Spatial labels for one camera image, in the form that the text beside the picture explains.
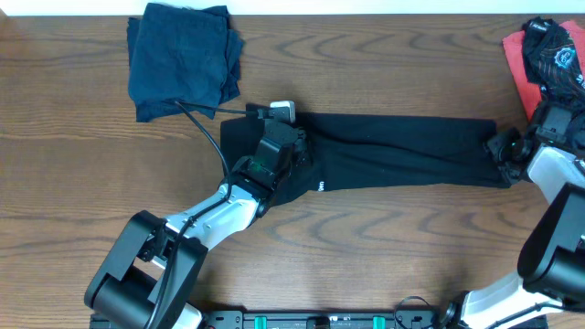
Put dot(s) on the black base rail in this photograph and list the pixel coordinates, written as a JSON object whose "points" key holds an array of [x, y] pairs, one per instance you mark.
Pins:
{"points": [[240, 320]]}

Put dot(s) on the red garment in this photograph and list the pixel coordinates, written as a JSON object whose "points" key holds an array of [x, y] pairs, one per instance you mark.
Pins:
{"points": [[530, 93]]}

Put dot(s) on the black patterned jersey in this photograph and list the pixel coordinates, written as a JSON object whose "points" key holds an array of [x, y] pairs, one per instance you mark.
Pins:
{"points": [[551, 61]]}

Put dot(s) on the folded dark blue garment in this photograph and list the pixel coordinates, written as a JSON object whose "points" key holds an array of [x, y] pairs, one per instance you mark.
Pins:
{"points": [[179, 54]]}

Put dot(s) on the plain black t-shirt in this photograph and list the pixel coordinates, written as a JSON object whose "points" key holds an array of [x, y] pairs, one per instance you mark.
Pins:
{"points": [[350, 151]]}

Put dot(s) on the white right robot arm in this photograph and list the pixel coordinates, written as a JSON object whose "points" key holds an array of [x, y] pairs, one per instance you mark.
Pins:
{"points": [[549, 276]]}

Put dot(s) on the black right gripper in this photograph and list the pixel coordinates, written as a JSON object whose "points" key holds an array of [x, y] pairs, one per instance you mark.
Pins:
{"points": [[498, 147]]}

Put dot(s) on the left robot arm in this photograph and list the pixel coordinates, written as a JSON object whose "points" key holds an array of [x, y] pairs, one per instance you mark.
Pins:
{"points": [[147, 277]]}

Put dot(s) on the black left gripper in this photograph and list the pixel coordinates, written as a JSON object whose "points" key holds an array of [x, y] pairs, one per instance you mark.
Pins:
{"points": [[298, 144]]}

